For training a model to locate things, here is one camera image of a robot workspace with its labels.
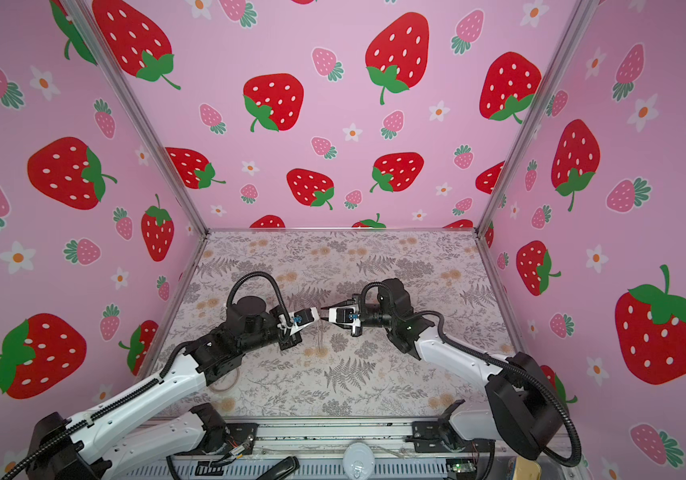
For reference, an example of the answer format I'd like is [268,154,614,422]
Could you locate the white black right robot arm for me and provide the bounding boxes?
[327,278,581,466]

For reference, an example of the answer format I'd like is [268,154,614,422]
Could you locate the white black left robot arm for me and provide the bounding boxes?
[17,296,319,479]

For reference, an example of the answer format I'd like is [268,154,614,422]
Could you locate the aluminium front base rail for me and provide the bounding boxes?
[138,415,581,480]

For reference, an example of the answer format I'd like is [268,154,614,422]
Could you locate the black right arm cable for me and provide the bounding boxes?
[414,310,584,469]

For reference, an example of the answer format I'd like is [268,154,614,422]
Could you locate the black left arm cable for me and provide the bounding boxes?
[225,271,293,328]

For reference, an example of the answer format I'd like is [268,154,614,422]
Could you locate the aluminium corner post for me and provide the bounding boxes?
[475,0,599,239]
[65,1,208,237]

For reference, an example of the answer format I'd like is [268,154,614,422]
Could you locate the white round knob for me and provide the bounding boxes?
[342,442,375,480]

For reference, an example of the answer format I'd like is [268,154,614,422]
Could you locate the aluminium right rear corner post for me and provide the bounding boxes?
[475,0,599,239]

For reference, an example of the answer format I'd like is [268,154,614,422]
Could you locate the black handle front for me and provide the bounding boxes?
[257,456,300,480]

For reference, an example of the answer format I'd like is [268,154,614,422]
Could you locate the tan object front right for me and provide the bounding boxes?
[507,457,542,480]

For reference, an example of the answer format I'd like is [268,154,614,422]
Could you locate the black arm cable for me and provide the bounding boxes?
[225,271,293,328]
[414,310,584,469]

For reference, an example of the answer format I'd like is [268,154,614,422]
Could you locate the aluminium left rear corner post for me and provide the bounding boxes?
[65,1,208,237]

